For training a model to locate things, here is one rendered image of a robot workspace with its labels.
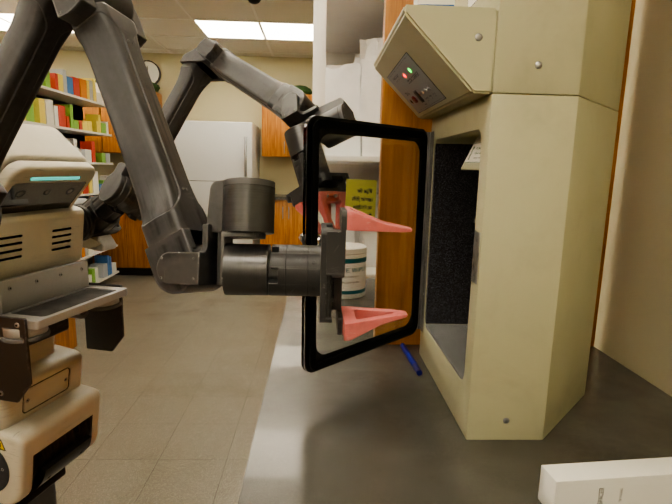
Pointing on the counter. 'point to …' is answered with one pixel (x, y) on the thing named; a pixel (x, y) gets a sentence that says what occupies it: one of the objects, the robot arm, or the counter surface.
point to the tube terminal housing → (535, 213)
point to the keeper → (475, 257)
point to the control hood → (444, 51)
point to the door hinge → (425, 229)
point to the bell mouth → (473, 156)
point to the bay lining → (451, 236)
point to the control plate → (417, 80)
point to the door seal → (317, 233)
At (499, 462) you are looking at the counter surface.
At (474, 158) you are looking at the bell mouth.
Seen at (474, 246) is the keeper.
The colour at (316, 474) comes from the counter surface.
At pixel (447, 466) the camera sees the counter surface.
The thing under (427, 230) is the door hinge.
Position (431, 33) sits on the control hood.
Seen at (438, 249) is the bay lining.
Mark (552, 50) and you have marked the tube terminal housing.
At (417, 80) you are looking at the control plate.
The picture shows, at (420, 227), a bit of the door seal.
